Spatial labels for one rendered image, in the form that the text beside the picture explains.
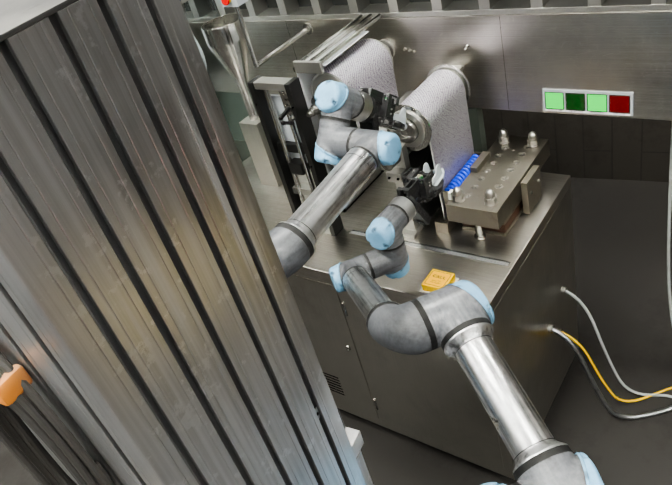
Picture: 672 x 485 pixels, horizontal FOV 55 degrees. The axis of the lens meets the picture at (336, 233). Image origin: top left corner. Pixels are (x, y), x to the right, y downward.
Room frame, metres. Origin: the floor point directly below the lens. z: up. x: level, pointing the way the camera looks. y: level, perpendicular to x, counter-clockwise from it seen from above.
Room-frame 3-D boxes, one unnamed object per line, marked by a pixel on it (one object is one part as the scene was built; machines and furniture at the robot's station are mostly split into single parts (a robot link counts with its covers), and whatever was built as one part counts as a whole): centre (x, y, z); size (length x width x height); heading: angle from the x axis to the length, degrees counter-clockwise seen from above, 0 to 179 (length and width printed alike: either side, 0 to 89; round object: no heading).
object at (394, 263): (1.41, -0.12, 1.01); 0.11 x 0.08 x 0.11; 98
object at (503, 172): (1.63, -0.52, 1.00); 0.40 x 0.16 x 0.06; 135
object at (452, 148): (1.69, -0.41, 1.11); 0.23 x 0.01 x 0.18; 135
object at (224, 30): (2.23, 0.16, 1.50); 0.14 x 0.14 x 0.06
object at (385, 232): (1.41, -0.13, 1.11); 0.11 x 0.08 x 0.09; 135
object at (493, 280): (2.33, 0.36, 0.88); 2.52 x 0.66 x 0.04; 45
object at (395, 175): (1.64, -0.23, 1.05); 0.06 x 0.05 x 0.31; 135
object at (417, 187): (1.52, -0.24, 1.12); 0.12 x 0.08 x 0.09; 135
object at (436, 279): (1.37, -0.23, 0.91); 0.07 x 0.07 x 0.02; 45
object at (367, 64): (1.82, -0.28, 1.16); 0.39 x 0.23 x 0.51; 45
